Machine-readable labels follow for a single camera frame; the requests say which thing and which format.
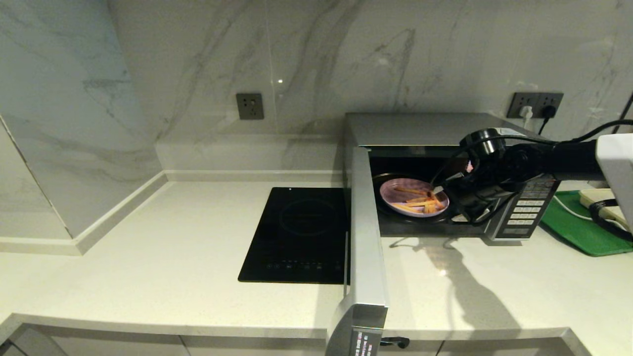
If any beige cabinet corner panel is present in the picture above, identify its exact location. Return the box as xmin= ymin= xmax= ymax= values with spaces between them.
xmin=9 ymin=325 xmax=70 ymax=356

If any cream rectangular box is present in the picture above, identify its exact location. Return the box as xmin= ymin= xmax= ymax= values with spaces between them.
xmin=578 ymin=187 xmax=632 ymax=231

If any white power cable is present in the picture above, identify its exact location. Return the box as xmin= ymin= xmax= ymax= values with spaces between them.
xmin=552 ymin=195 xmax=632 ymax=234

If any grey single wall socket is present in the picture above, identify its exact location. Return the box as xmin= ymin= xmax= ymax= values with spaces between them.
xmin=235 ymin=93 xmax=265 ymax=122

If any grey double wall socket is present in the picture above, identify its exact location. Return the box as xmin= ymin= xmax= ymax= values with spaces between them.
xmin=506 ymin=92 xmax=565 ymax=120

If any green plastic tray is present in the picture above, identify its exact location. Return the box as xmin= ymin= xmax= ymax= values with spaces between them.
xmin=539 ymin=190 xmax=633 ymax=258

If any microwave door with dark glass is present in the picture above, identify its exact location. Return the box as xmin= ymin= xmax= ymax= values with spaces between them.
xmin=323 ymin=145 xmax=411 ymax=356

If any black induction cooktop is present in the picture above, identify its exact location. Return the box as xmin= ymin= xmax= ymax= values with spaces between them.
xmin=238 ymin=187 xmax=353 ymax=285

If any silver microwave oven body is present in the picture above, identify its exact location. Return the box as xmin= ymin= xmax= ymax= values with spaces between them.
xmin=344 ymin=113 xmax=562 ymax=243

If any lilac round plate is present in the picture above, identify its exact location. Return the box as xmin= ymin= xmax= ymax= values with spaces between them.
xmin=379 ymin=178 xmax=450 ymax=219

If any black power plug with cord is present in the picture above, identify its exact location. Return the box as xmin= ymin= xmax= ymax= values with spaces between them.
xmin=537 ymin=104 xmax=558 ymax=136

